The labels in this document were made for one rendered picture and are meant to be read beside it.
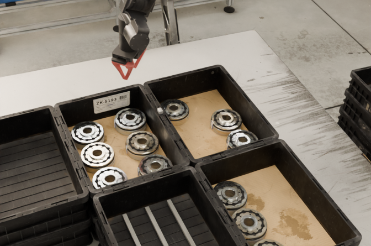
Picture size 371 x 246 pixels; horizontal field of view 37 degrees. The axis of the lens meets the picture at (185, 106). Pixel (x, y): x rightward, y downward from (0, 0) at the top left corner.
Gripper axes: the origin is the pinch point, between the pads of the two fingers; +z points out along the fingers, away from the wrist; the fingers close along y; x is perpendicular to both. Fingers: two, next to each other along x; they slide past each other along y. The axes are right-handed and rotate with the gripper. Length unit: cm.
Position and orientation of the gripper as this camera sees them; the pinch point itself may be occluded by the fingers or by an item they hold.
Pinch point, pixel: (129, 71)
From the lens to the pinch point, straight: 168.2
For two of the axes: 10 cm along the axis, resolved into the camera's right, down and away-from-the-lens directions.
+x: -9.3, -2.7, 2.4
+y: 3.6, -6.1, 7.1
